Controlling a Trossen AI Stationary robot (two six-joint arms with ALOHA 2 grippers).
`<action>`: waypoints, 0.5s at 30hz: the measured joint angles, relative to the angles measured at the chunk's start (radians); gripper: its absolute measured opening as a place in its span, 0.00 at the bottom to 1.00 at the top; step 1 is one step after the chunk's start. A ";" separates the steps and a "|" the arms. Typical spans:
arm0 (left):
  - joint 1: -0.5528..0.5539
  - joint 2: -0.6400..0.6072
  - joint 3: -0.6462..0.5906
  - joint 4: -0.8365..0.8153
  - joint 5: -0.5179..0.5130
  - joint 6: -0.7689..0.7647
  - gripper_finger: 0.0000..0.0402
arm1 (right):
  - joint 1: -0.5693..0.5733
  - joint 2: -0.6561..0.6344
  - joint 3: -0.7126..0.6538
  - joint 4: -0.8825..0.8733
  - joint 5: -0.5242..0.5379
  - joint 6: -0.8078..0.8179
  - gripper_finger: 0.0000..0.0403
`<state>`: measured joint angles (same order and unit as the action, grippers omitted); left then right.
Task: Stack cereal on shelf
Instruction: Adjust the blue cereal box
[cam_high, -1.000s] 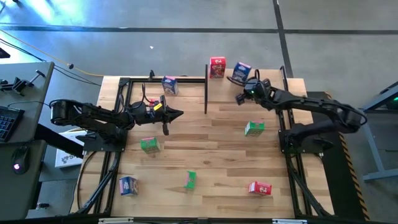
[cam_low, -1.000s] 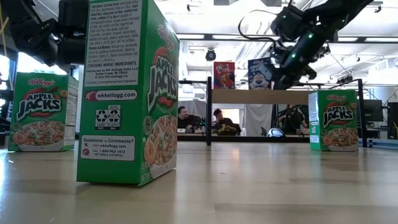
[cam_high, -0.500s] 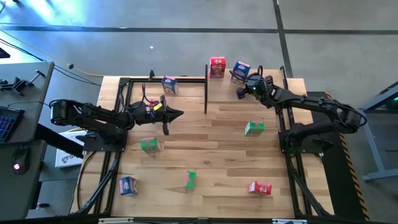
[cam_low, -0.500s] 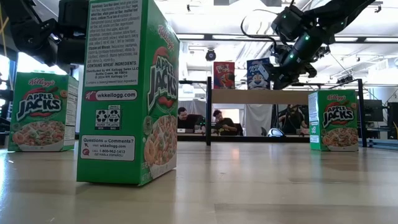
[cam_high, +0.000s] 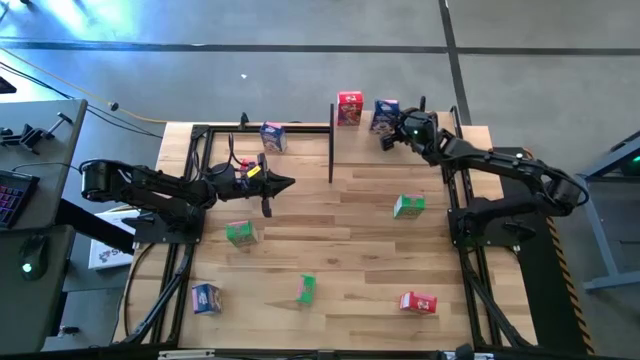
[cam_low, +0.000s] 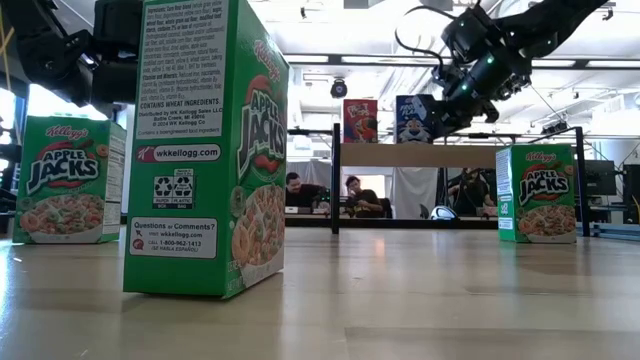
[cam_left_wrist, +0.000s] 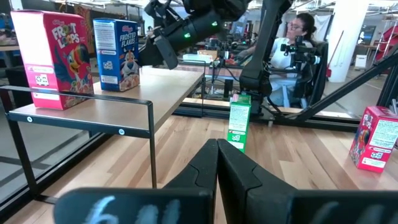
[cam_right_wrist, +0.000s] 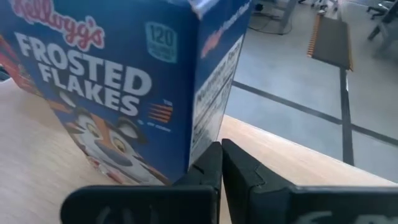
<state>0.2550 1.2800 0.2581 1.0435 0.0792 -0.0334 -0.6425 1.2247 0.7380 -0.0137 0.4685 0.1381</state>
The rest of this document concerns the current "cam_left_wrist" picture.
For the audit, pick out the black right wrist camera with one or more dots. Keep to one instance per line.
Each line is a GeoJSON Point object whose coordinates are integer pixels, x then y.
{"type": "Point", "coordinates": [158, 12]}

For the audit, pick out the red Froot Loops cereal box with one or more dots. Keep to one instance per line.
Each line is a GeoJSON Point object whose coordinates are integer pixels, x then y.
{"type": "Point", "coordinates": [68, 62]}
{"type": "Point", "coordinates": [373, 146]}

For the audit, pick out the short black post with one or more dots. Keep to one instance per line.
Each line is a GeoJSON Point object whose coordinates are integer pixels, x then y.
{"type": "Point", "coordinates": [228, 88]}

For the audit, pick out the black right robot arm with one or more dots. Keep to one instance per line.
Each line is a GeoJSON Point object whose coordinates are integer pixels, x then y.
{"type": "Point", "coordinates": [264, 62]}

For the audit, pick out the black-framed wooden-top shelf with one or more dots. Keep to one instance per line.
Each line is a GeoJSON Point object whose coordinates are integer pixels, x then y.
{"type": "Point", "coordinates": [161, 90]}

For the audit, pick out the black office chair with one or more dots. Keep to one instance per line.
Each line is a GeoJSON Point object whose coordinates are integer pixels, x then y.
{"type": "Point", "coordinates": [320, 81]}

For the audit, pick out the red rack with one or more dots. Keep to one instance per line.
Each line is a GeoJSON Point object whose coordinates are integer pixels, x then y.
{"type": "Point", "coordinates": [390, 40]}

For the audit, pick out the black metal rig frame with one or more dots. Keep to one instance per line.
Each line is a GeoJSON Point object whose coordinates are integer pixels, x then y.
{"type": "Point", "coordinates": [342, 91]}

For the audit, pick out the person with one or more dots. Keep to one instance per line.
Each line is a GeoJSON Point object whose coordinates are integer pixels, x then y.
{"type": "Point", "coordinates": [300, 28]}

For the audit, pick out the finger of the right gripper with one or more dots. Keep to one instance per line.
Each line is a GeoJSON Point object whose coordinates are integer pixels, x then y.
{"type": "Point", "coordinates": [149, 54]}
{"type": "Point", "coordinates": [166, 53]}

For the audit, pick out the white building column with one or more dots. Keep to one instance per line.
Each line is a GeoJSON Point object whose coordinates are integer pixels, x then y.
{"type": "Point", "coordinates": [348, 40]}

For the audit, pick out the green Apple Jacks cereal box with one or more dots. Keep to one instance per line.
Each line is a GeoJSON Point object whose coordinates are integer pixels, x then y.
{"type": "Point", "coordinates": [237, 118]}

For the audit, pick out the blue Frosted Flakes cereal box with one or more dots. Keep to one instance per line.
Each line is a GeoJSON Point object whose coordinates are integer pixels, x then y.
{"type": "Point", "coordinates": [124, 53]}

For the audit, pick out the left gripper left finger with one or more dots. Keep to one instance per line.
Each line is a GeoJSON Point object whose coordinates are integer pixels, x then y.
{"type": "Point", "coordinates": [192, 199]}

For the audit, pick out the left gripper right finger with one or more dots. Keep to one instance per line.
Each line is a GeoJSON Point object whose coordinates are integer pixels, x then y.
{"type": "Point", "coordinates": [273, 205]}

